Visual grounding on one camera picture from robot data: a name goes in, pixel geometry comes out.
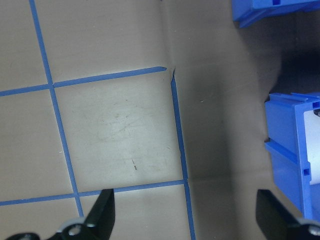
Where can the blue bin with capacitors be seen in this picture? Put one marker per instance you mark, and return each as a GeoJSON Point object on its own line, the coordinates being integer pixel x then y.
{"type": "Point", "coordinates": [282, 125]}

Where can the blue bin with push buttons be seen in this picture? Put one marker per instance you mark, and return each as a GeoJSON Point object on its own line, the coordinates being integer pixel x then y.
{"type": "Point", "coordinates": [262, 12]}

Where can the white foam liner capacitor bin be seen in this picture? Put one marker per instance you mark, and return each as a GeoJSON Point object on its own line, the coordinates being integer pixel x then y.
{"type": "Point", "coordinates": [313, 150]}

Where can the black cylindrical capacitor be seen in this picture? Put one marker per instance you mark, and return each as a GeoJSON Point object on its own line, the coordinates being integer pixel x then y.
{"type": "Point", "coordinates": [317, 113]}

